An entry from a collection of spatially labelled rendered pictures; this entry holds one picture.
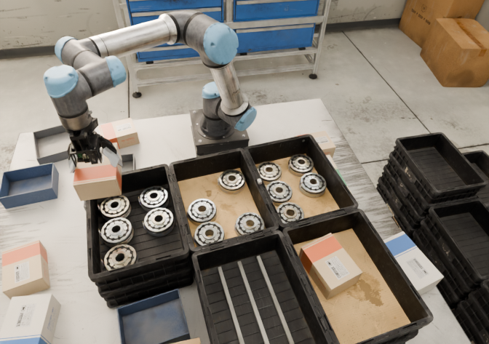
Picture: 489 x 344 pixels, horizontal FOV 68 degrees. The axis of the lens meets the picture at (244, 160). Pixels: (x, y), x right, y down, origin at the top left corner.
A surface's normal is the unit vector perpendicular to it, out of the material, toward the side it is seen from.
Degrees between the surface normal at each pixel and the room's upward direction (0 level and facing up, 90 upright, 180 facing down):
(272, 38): 90
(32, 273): 0
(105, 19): 90
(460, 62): 90
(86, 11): 90
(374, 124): 0
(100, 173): 0
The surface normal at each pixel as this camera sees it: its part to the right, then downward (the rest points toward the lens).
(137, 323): 0.03, -0.69
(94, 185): 0.22, 0.71
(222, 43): 0.70, 0.47
